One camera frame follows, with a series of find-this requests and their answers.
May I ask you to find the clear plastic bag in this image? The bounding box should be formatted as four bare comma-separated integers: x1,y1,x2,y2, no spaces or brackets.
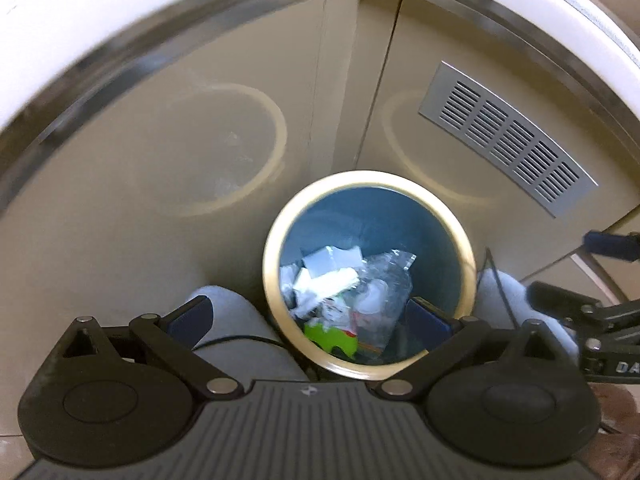
348,249,416,359

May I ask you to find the blue round trash bin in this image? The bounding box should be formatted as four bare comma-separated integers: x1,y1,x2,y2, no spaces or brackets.
262,170,476,382

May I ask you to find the white crumpled trash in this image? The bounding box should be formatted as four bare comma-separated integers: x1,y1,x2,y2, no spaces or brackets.
279,246,366,320

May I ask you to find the grey slipper right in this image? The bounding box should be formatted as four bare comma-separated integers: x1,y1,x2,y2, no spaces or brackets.
473,268,578,365

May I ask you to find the grey slipper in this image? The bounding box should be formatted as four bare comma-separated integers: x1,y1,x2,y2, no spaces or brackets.
189,286,308,390
473,268,578,365

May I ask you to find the right beige cabinet door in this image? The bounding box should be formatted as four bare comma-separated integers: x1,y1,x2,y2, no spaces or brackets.
358,0,639,278

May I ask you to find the beige cabinet door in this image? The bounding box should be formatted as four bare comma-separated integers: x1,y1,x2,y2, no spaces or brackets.
358,0,639,278
1,0,326,436

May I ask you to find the grey slipper left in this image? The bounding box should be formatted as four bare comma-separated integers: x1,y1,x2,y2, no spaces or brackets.
189,286,308,390

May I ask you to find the silver cabinet vent grille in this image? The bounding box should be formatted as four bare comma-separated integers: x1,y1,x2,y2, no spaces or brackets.
419,62,598,218

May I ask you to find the green wrapper in bin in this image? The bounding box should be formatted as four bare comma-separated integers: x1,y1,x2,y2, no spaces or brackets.
304,323,358,359

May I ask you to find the left beige cabinet door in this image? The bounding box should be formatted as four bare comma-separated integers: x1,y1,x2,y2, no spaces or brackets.
1,0,326,436

